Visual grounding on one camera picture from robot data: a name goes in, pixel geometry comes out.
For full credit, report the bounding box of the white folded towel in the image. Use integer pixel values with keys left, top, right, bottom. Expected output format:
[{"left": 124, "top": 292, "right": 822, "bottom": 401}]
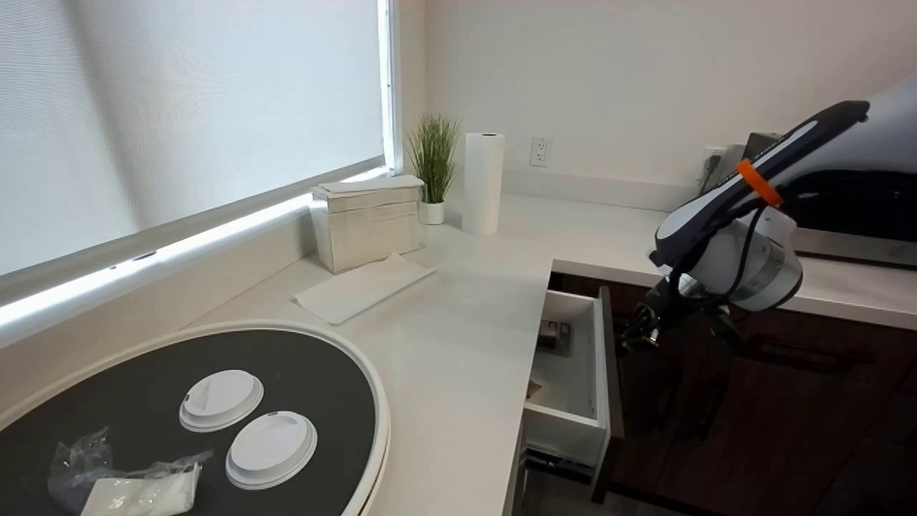
[{"left": 290, "top": 249, "right": 439, "bottom": 331}]

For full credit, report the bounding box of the white window roller blind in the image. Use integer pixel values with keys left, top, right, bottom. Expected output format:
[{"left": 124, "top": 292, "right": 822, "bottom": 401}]
[{"left": 0, "top": 0, "right": 393, "bottom": 282}]

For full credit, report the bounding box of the small green potted plant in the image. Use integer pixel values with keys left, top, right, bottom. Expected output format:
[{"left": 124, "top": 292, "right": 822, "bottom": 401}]
[{"left": 406, "top": 116, "right": 462, "bottom": 231}]

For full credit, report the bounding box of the black cabinet handle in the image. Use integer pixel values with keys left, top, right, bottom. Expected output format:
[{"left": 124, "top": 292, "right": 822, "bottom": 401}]
[{"left": 750, "top": 335, "right": 875, "bottom": 374}]

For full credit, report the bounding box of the white plastic cup lid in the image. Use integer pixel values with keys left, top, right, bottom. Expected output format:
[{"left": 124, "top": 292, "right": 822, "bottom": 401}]
[
  {"left": 224, "top": 408, "right": 320, "bottom": 494},
  {"left": 175, "top": 367, "right": 267, "bottom": 436}
]

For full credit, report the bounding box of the white wall outlet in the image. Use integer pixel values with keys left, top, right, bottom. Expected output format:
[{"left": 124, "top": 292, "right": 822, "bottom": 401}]
[{"left": 524, "top": 136, "right": 558, "bottom": 176}]

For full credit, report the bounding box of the black countertop appliance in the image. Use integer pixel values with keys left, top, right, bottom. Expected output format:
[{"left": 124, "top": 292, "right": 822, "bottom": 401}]
[{"left": 698, "top": 130, "right": 917, "bottom": 272}]

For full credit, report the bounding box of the white paper towel roll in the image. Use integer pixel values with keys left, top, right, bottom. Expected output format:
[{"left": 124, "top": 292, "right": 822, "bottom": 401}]
[{"left": 459, "top": 130, "right": 506, "bottom": 238}]

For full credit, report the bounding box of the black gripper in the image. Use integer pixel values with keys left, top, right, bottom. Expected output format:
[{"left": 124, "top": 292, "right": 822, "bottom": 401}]
[{"left": 620, "top": 275, "right": 746, "bottom": 357}]

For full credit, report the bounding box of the round black tray white rim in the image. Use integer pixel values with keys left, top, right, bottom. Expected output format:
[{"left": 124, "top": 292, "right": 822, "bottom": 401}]
[{"left": 0, "top": 320, "right": 396, "bottom": 516}]

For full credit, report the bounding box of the dark wooden corner cabinet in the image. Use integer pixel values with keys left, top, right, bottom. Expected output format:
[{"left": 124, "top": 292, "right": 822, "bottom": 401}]
[{"left": 547, "top": 269, "right": 917, "bottom": 516}]

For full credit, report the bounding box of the white drawer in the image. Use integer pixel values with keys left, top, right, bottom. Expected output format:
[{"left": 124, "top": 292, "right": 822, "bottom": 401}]
[{"left": 519, "top": 284, "right": 630, "bottom": 507}]

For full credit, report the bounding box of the clear plastic bag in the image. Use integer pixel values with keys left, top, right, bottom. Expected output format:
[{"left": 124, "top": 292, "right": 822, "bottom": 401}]
[{"left": 44, "top": 426, "right": 216, "bottom": 516}]

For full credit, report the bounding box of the white napkin box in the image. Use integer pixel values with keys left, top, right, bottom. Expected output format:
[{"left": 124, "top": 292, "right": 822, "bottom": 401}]
[{"left": 307, "top": 173, "right": 429, "bottom": 275}]

